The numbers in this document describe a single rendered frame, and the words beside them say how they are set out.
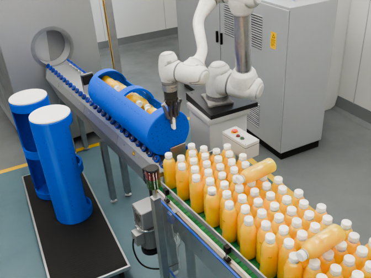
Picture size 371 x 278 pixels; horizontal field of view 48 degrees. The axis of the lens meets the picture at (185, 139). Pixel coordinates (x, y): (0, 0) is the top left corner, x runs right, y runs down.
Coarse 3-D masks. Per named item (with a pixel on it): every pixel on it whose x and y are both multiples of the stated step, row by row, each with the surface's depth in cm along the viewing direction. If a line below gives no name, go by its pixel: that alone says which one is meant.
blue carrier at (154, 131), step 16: (96, 80) 286; (96, 96) 283; (112, 96) 265; (144, 96) 283; (112, 112) 265; (128, 112) 248; (144, 112) 237; (160, 112) 231; (128, 128) 251; (144, 128) 233; (160, 128) 233; (176, 128) 239; (144, 144) 240; (160, 144) 237; (176, 144) 244
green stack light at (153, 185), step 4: (148, 180) 180; (156, 180) 180; (160, 180) 182; (148, 184) 181; (152, 184) 180; (156, 184) 180; (160, 184) 183; (148, 188) 182; (152, 188) 181; (156, 188) 181
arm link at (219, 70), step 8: (216, 64) 267; (224, 64) 266; (216, 72) 264; (224, 72) 265; (208, 80) 270; (216, 80) 266; (224, 80) 264; (208, 88) 273; (216, 88) 269; (224, 88) 266; (216, 96) 274; (224, 96) 275
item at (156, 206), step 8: (152, 200) 186; (160, 200) 187; (152, 208) 190; (160, 208) 190; (152, 216) 194; (160, 216) 192; (160, 224) 194; (160, 232) 196; (160, 240) 198; (160, 248) 200; (160, 256) 204; (160, 264) 208; (160, 272) 212; (168, 272) 211
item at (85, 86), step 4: (92, 72) 332; (84, 76) 328; (88, 76) 330; (92, 76) 332; (84, 80) 329; (88, 80) 331; (84, 84) 331; (88, 84) 334; (84, 88) 334; (84, 92) 335
